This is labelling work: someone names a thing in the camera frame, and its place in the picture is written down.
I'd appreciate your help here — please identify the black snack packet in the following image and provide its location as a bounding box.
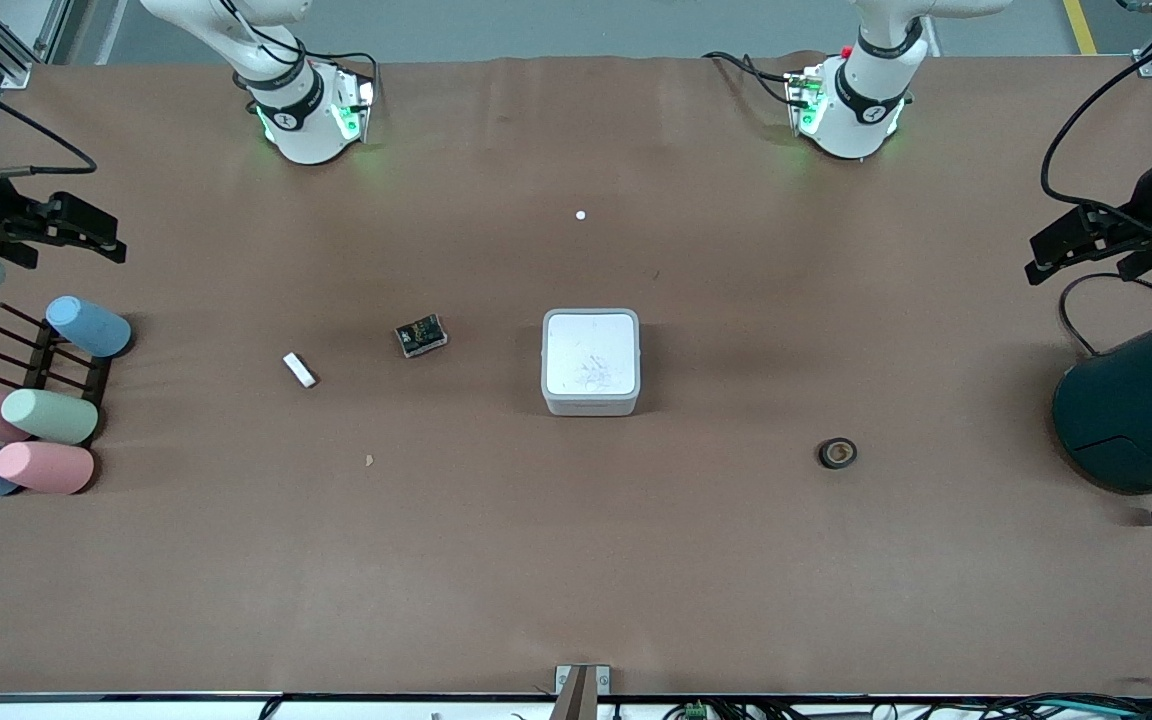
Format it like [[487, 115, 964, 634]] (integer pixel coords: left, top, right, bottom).
[[395, 314, 449, 359]]

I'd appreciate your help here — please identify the white square lidded bin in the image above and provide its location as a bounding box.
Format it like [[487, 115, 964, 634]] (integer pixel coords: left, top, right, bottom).
[[541, 308, 642, 417]]

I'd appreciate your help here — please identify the black peg cup rack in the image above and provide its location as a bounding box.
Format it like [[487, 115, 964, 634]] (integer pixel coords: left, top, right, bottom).
[[0, 303, 115, 446]]

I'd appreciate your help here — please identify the dark teal round appliance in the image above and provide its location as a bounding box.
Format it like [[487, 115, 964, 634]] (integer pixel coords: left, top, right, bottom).
[[1052, 304, 1152, 497]]

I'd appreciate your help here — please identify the green plastic cup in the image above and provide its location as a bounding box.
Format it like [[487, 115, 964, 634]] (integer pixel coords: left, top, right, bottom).
[[1, 388, 100, 446]]

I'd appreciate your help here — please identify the brown table cover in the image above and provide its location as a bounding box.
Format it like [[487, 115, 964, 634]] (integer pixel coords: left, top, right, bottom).
[[0, 50, 1152, 698]]

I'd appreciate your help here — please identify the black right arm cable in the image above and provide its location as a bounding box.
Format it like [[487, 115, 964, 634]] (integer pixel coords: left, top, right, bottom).
[[0, 56, 99, 181]]

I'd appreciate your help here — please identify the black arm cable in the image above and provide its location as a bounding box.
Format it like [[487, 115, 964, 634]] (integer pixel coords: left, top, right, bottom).
[[1039, 0, 1152, 246], [0, 56, 99, 181]]

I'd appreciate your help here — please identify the black appliance power cable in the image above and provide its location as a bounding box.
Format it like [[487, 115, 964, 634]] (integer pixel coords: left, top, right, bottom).
[[1057, 272, 1152, 358]]

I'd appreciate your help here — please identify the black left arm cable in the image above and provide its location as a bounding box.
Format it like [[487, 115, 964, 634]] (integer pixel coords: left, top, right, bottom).
[[1039, 0, 1152, 246]]

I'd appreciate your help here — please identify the black left base cable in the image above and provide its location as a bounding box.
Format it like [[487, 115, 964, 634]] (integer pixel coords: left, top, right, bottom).
[[702, 50, 817, 111]]

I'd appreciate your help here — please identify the black cable bundle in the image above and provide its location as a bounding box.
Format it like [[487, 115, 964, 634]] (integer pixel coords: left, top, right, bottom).
[[936, 680, 1152, 720]]

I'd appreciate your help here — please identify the metal table edge bracket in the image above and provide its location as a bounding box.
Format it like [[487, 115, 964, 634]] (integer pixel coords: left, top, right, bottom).
[[554, 664, 611, 720]]

